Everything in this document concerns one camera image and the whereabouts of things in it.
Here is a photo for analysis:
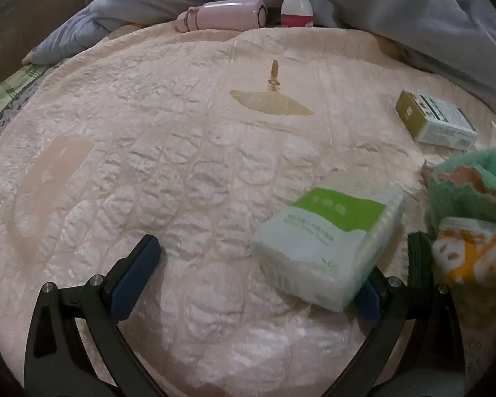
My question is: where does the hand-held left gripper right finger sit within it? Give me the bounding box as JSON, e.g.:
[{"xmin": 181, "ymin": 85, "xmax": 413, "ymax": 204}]
[{"xmin": 353, "ymin": 265, "xmax": 469, "ymax": 397}]

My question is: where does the white green tissue pack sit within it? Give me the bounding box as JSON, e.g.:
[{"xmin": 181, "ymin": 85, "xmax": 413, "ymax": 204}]
[{"xmin": 250, "ymin": 169, "xmax": 406, "ymax": 313}]

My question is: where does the blue-grey quilt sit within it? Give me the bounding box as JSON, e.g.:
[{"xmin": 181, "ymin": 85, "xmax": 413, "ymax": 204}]
[{"xmin": 22, "ymin": 0, "xmax": 496, "ymax": 127}]

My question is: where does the olive and white carton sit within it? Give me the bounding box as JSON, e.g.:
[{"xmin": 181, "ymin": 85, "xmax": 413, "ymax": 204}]
[{"xmin": 395, "ymin": 90, "xmax": 478, "ymax": 150}]

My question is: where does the white bottle pink label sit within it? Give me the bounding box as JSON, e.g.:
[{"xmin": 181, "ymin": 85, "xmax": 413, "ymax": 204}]
[{"xmin": 280, "ymin": 0, "xmax": 315, "ymax": 28}]

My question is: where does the green plaid sheet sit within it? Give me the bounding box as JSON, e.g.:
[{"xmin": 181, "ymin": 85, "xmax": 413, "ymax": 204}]
[{"xmin": 0, "ymin": 63, "xmax": 47, "ymax": 133}]

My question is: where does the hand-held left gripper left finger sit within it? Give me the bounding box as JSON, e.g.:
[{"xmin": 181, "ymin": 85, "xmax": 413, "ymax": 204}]
[{"xmin": 25, "ymin": 235, "xmax": 166, "ymax": 397}]

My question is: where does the peach fringed bedspread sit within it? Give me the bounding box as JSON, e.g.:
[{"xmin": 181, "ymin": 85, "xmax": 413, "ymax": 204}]
[{"xmin": 0, "ymin": 22, "xmax": 496, "ymax": 397}]

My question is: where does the dark green cloth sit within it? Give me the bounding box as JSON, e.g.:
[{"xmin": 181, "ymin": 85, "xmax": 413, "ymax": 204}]
[{"xmin": 407, "ymin": 232, "xmax": 435, "ymax": 291}]

